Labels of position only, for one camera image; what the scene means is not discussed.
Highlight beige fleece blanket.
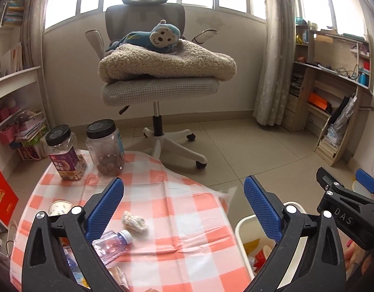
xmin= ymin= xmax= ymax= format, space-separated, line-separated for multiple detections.
xmin=98 ymin=39 xmax=237 ymax=83

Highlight grey office chair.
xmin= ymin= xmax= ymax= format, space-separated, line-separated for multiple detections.
xmin=85 ymin=0 xmax=237 ymax=169

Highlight beige curtain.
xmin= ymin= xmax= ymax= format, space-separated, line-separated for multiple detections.
xmin=21 ymin=0 xmax=55 ymax=122
xmin=253 ymin=0 xmax=300 ymax=127

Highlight red gift bag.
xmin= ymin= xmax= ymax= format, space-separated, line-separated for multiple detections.
xmin=0 ymin=165 xmax=19 ymax=230

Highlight orange white checkered tablecloth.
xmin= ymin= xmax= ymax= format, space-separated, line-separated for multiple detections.
xmin=10 ymin=150 xmax=256 ymax=292

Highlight stack of papers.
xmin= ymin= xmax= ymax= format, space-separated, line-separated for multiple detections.
xmin=15 ymin=111 xmax=49 ymax=143

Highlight grey folded umbrella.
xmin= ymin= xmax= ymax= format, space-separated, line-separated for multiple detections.
xmin=327 ymin=96 xmax=357 ymax=146

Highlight person's right hand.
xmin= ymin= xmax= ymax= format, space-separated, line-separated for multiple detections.
xmin=346 ymin=240 xmax=374 ymax=282

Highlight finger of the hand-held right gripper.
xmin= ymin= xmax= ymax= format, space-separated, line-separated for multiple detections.
xmin=316 ymin=167 xmax=347 ymax=196
xmin=355 ymin=168 xmax=374 ymax=203

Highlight wooden desk shelf unit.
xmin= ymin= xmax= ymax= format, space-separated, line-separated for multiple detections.
xmin=282 ymin=21 xmax=374 ymax=167

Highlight clear plastic bottle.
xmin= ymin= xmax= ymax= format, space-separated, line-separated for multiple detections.
xmin=63 ymin=229 xmax=133 ymax=280

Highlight purple label nut jar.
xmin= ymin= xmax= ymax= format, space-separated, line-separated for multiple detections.
xmin=45 ymin=125 xmax=88 ymax=181

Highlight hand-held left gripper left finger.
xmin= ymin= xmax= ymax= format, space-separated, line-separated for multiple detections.
xmin=21 ymin=177 xmax=125 ymax=292

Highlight white trash bin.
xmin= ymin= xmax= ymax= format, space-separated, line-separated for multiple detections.
xmin=235 ymin=201 xmax=309 ymax=280

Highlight white paper cup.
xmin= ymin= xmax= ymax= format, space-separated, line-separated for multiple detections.
xmin=49 ymin=200 xmax=72 ymax=216

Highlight pink plastic basket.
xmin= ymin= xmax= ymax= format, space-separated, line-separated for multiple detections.
xmin=0 ymin=128 xmax=17 ymax=145

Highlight orange box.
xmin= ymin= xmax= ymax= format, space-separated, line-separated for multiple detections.
xmin=307 ymin=92 xmax=332 ymax=112

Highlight row of books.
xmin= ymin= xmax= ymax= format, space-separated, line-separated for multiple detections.
xmin=1 ymin=1 xmax=25 ymax=26

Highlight blue monkey plush toy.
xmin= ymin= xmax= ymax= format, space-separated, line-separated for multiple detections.
xmin=106 ymin=20 xmax=186 ymax=54

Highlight clear jar with brown nuts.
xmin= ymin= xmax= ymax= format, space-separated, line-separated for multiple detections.
xmin=85 ymin=119 xmax=126 ymax=176

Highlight white bookshelf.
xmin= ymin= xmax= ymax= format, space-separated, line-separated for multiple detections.
xmin=0 ymin=24 xmax=51 ymax=162

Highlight red snack wrapper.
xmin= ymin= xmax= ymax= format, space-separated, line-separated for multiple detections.
xmin=254 ymin=247 xmax=274 ymax=274

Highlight clear snack wrapper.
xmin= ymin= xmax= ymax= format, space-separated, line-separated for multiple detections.
xmin=108 ymin=266 xmax=131 ymax=292

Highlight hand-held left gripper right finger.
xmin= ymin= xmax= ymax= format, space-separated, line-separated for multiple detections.
xmin=244 ymin=175 xmax=347 ymax=292

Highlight white cable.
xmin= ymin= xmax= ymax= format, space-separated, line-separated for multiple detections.
xmin=0 ymin=219 xmax=20 ymax=251

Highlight white tissue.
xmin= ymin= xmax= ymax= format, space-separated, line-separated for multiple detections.
xmin=121 ymin=210 xmax=148 ymax=234

